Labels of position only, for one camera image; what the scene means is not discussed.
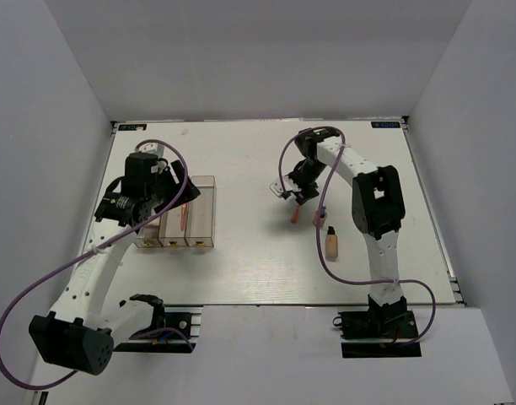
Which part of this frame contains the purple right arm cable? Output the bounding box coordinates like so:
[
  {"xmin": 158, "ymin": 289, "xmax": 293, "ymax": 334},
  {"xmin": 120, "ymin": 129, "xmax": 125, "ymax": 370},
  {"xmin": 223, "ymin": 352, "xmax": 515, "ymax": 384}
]
[{"xmin": 278, "ymin": 126, "xmax": 437, "ymax": 348}]

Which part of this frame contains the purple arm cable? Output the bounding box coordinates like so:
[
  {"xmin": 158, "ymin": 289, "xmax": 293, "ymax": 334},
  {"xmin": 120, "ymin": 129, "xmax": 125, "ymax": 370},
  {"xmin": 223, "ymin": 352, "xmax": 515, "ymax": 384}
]
[
  {"xmin": 0, "ymin": 138, "xmax": 196, "ymax": 389},
  {"xmin": 278, "ymin": 126, "xmax": 437, "ymax": 348}
]

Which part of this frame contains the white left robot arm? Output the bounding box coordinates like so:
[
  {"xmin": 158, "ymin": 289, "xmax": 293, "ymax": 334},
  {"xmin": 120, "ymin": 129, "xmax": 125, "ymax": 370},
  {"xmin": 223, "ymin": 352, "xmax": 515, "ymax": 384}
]
[{"xmin": 29, "ymin": 152, "xmax": 200, "ymax": 375}]

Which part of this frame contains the small foundation bottle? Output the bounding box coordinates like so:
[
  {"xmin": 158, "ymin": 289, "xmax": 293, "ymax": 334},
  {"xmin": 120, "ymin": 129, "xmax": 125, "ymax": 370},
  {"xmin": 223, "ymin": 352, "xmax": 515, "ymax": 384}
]
[{"xmin": 312, "ymin": 208, "xmax": 327, "ymax": 228}]

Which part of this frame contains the tall foundation bottle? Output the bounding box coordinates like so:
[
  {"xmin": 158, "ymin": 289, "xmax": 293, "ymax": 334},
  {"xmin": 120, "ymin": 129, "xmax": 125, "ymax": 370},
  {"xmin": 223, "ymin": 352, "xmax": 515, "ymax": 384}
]
[{"xmin": 325, "ymin": 226, "xmax": 339, "ymax": 262}]

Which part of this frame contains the clear organizer bin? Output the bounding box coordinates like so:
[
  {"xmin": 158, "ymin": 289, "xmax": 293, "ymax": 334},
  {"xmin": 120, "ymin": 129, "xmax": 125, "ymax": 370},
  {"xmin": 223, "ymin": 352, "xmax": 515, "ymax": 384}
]
[
  {"xmin": 185, "ymin": 175, "xmax": 217, "ymax": 248},
  {"xmin": 159, "ymin": 205, "xmax": 188, "ymax": 248},
  {"xmin": 134, "ymin": 219, "xmax": 161, "ymax": 248}
]

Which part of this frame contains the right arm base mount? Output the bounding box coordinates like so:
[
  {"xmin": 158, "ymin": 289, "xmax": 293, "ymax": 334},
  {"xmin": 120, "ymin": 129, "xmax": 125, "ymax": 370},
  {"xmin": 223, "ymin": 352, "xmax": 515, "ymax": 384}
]
[{"xmin": 332, "ymin": 310, "xmax": 422, "ymax": 359}]

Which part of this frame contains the middle clear organizer bin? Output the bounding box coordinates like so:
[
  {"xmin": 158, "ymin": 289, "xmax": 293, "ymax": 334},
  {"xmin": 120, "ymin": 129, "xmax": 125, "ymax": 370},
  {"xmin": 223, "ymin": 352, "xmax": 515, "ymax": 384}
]
[{"xmin": 159, "ymin": 205, "xmax": 188, "ymax": 248}]

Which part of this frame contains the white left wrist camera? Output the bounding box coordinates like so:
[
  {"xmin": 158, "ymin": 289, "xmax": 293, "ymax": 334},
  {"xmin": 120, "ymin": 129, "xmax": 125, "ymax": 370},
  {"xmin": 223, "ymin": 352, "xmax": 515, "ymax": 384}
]
[{"xmin": 135, "ymin": 142, "xmax": 164, "ymax": 158}]

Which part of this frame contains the left clear organizer bin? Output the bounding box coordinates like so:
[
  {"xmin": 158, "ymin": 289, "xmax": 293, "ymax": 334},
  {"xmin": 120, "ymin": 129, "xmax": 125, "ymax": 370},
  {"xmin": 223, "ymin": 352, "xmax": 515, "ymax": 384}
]
[{"xmin": 134, "ymin": 219, "xmax": 161, "ymax": 248}]

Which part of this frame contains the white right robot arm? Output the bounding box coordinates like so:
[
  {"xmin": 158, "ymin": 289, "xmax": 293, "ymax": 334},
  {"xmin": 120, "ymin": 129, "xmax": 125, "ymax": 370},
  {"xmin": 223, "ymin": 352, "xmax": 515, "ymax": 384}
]
[{"xmin": 271, "ymin": 127, "xmax": 407, "ymax": 337}]

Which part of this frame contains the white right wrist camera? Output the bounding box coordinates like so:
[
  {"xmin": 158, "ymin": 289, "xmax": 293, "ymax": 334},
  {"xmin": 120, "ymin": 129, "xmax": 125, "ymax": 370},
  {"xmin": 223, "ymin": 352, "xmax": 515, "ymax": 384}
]
[{"xmin": 270, "ymin": 175, "xmax": 298, "ymax": 200}]

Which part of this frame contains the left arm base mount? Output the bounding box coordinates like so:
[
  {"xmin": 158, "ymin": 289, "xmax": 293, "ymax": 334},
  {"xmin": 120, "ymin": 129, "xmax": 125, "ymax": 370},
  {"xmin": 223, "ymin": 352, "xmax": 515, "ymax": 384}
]
[{"xmin": 115, "ymin": 306, "xmax": 202, "ymax": 354}]

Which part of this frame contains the right clear organizer bin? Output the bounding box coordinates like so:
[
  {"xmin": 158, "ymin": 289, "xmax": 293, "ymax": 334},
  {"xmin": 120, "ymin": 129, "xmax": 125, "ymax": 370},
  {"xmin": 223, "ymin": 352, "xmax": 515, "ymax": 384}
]
[{"xmin": 185, "ymin": 175, "xmax": 217, "ymax": 248}]

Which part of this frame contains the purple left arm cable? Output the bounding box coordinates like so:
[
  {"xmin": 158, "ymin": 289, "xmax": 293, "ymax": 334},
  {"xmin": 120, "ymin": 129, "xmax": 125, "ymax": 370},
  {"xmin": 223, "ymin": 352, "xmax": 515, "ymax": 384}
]
[{"xmin": 0, "ymin": 138, "xmax": 196, "ymax": 389}]

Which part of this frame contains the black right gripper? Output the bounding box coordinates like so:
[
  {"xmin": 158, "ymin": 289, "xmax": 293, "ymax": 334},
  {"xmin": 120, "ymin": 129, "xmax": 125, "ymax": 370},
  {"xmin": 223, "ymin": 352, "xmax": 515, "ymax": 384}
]
[{"xmin": 288, "ymin": 159, "xmax": 327, "ymax": 205}]

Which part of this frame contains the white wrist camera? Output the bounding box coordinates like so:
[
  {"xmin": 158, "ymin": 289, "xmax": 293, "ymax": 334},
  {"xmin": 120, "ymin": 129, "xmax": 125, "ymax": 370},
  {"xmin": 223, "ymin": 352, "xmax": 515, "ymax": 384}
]
[
  {"xmin": 270, "ymin": 175, "xmax": 298, "ymax": 200},
  {"xmin": 135, "ymin": 142, "xmax": 164, "ymax": 158}
]

